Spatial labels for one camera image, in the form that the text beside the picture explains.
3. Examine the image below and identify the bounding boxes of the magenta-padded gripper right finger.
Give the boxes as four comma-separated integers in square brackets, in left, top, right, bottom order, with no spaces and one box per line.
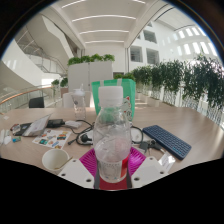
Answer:
[126,146,168,190]

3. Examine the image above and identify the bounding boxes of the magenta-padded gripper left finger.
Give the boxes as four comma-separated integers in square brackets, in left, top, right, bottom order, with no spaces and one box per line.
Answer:
[57,147,101,190]

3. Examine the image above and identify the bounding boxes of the clear plastic water bottle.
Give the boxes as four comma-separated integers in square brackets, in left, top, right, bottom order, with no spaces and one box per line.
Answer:
[92,85,133,184]

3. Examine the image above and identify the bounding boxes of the small white card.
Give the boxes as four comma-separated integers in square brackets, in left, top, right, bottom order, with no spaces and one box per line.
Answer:
[157,153,176,173]

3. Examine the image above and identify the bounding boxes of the white grid-patterned cup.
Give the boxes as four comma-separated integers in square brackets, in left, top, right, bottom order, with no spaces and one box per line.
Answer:
[41,148,71,175]

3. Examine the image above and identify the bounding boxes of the dark blue keyboard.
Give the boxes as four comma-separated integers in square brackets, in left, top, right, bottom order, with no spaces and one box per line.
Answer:
[142,124,193,161]

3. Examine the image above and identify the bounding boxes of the colourful sticker sheet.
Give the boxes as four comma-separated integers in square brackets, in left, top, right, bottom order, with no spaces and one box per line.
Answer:
[31,128,72,150]

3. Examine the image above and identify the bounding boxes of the white chair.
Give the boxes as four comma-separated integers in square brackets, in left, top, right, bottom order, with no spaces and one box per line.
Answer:
[62,91,95,109]

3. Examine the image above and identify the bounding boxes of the green tote bag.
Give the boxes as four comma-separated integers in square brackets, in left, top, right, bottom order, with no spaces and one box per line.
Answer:
[90,78,137,122]

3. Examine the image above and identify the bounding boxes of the black chair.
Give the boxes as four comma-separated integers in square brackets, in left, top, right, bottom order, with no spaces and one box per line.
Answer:
[28,96,46,109]

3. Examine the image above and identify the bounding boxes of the potted green plant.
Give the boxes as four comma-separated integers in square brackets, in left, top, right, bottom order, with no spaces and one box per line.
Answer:
[50,78,61,99]
[59,76,69,98]

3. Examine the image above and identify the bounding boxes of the hedge of green plants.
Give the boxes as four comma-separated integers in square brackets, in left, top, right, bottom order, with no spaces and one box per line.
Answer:
[114,54,224,126]

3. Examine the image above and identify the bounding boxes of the glass railing wooden handrail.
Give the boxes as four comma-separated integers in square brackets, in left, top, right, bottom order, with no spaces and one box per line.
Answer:
[0,83,54,114]

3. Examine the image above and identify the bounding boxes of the white cabinet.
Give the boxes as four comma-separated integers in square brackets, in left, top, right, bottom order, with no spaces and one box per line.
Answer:
[67,61,115,101]

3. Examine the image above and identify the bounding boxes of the green plants atop cabinet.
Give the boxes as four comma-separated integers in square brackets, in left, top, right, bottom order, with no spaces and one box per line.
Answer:
[67,53,116,67]

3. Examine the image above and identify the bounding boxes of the ceiling light strips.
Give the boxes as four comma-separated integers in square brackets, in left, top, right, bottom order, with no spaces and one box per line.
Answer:
[60,0,148,45]

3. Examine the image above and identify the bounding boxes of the black cable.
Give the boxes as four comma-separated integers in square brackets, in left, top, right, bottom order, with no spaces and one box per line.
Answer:
[67,119,145,147]

